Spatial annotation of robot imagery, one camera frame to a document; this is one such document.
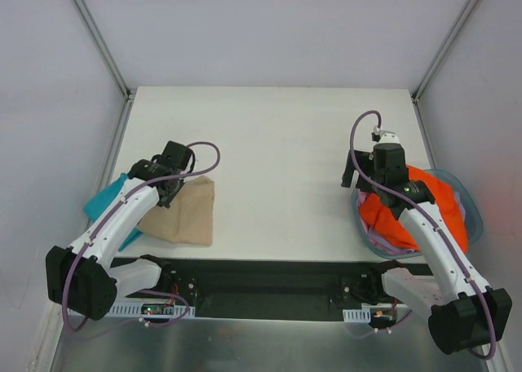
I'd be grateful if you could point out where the beige t shirt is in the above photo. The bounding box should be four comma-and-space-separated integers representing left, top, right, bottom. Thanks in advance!
137, 176, 215, 246

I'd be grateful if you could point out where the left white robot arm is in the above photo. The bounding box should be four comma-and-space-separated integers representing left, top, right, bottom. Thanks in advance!
46, 141, 194, 321

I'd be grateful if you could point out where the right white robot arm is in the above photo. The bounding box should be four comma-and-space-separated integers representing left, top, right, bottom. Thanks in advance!
342, 127, 512, 359

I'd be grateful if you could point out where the orange t shirt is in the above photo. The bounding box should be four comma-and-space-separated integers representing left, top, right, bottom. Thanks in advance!
358, 163, 470, 255

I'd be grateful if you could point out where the translucent blue laundry basket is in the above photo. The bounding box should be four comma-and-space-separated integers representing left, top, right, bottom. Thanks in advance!
351, 166, 483, 260

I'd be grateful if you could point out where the lavender t shirt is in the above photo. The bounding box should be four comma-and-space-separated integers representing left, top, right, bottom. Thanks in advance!
356, 192, 469, 255

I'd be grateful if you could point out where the folded teal t shirt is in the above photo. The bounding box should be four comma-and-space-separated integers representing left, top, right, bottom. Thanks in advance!
83, 173, 142, 252

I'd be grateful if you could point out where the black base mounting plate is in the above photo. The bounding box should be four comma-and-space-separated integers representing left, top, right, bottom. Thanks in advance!
113, 257, 436, 322

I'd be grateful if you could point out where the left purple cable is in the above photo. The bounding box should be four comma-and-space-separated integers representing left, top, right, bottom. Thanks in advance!
64, 141, 223, 340

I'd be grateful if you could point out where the right aluminium frame post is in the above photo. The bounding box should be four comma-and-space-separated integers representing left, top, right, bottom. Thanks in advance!
411, 0, 482, 104

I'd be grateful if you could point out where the aluminium frame post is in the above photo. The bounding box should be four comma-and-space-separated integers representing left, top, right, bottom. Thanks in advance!
411, 0, 482, 104
70, 0, 132, 100

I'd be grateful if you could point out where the left aluminium frame post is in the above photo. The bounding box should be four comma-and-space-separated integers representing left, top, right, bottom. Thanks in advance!
70, 0, 132, 100

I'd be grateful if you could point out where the right white cable duct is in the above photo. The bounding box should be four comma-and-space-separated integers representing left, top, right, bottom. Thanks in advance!
343, 308, 371, 324

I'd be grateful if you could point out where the white cable duct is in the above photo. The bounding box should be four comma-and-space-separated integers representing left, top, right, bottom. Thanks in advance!
106, 301, 196, 319
343, 308, 371, 324

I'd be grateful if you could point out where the left white cable duct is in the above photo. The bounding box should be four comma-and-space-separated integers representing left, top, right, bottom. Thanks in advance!
106, 301, 196, 319

